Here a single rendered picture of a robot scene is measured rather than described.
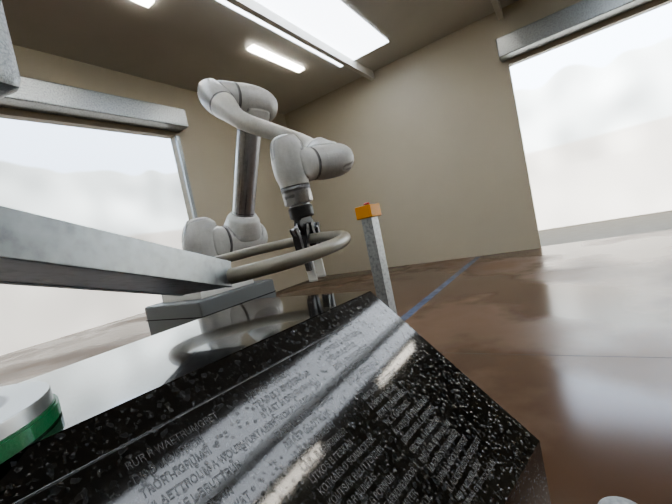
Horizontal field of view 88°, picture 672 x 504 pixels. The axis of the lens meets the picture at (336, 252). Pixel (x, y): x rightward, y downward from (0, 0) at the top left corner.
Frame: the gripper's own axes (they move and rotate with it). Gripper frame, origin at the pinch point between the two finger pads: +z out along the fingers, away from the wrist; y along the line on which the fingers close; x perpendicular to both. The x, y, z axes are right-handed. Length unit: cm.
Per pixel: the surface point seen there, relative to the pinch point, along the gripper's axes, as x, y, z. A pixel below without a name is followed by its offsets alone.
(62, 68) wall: -452, -188, -283
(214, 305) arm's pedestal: -48.7, 1.6, 8.2
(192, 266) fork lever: 13, 52, -13
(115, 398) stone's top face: 24, 73, -4
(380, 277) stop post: -30, -110, 32
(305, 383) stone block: 35, 58, 3
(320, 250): 22.9, 29.5, -9.2
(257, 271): 15.8, 41.1, -8.8
